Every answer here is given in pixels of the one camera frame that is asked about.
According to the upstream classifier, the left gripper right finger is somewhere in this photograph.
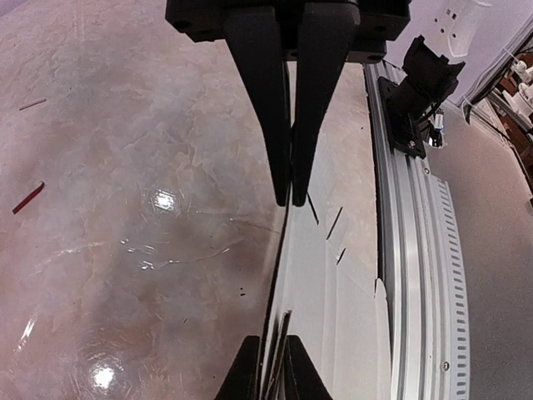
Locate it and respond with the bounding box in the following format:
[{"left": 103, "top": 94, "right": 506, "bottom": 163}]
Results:
[{"left": 285, "top": 335, "right": 332, "bottom": 400}]

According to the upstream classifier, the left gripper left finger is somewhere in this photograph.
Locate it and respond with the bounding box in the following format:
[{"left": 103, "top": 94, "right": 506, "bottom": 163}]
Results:
[{"left": 215, "top": 335, "right": 261, "bottom": 400}]

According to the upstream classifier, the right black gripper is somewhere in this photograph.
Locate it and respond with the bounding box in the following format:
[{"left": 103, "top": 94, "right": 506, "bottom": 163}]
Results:
[{"left": 165, "top": 0, "right": 411, "bottom": 207}]

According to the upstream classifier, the white paper box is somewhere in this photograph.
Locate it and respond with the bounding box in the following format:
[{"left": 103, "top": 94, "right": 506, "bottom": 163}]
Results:
[{"left": 261, "top": 64, "right": 391, "bottom": 399}]

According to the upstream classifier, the bent red tape strip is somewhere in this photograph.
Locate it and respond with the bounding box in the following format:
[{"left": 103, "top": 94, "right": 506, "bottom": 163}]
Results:
[{"left": 12, "top": 182, "right": 45, "bottom": 215}]

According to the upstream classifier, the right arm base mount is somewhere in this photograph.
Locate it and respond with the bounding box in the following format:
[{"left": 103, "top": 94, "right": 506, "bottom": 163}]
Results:
[{"left": 377, "top": 35, "right": 466, "bottom": 159}]

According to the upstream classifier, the front aluminium rail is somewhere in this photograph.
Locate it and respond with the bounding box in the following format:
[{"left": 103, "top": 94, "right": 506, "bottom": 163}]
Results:
[{"left": 364, "top": 62, "right": 471, "bottom": 399}]

